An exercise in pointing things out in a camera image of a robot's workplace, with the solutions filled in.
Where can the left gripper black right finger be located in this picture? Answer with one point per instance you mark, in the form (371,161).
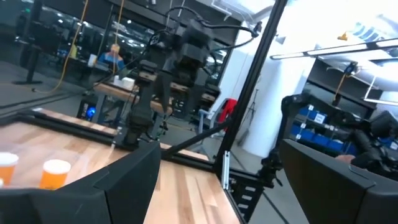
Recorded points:
(335,199)

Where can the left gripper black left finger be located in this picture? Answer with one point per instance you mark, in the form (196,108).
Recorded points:
(93,205)

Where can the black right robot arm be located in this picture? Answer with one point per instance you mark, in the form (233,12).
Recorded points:
(140,109)

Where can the small amber pill bottle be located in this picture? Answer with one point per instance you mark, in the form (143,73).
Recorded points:
(6,171)

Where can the small white ball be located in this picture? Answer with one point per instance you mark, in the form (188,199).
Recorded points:
(54,177)

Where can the shelf with blue bins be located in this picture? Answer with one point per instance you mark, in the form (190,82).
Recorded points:
(306,135)

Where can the black computer tower blue light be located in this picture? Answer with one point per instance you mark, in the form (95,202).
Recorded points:
(88,110)

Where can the black articulated stand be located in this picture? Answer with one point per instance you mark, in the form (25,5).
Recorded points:
(287,105)

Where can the wooden background table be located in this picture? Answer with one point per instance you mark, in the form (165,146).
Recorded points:
(124,93)

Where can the white containers on table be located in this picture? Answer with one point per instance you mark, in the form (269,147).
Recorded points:
(124,83)

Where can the red background object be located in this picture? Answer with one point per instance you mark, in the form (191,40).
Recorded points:
(228,109)

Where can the person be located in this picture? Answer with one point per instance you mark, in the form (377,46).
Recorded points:
(112,59)

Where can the long ceiling light bar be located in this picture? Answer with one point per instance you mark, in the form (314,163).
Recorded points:
(335,49)

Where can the black floor pole stand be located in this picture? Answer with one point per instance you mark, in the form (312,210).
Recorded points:
(32,62)

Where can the black metal frame post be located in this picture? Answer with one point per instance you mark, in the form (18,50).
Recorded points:
(270,124)

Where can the black aluminium table frame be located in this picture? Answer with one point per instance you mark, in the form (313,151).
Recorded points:
(251,84)

